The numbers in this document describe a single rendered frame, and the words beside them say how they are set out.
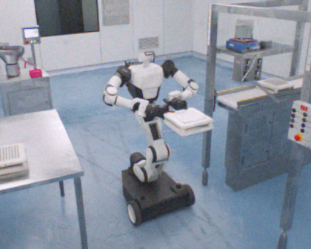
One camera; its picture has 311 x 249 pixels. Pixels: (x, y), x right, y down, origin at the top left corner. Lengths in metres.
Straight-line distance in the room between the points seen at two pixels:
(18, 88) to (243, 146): 2.89
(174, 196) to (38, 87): 2.49
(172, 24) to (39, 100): 4.85
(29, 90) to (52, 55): 2.98
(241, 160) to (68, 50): 5.23
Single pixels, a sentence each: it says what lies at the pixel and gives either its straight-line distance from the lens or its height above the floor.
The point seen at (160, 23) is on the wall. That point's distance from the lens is 8.38.
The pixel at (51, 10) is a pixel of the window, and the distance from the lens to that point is 7.36.
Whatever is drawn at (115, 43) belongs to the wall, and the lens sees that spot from 7.89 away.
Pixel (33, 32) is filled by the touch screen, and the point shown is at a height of 1.31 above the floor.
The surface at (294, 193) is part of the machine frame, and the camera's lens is 2.60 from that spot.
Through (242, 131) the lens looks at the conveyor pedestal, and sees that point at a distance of 3.07.
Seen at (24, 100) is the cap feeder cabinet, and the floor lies 0.48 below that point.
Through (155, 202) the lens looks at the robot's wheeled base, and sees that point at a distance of 2.88.
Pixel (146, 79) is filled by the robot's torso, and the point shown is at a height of 1.20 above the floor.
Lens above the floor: 1.96
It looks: 20 degrees down
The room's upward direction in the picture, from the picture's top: 1 degrees counter-clockwise
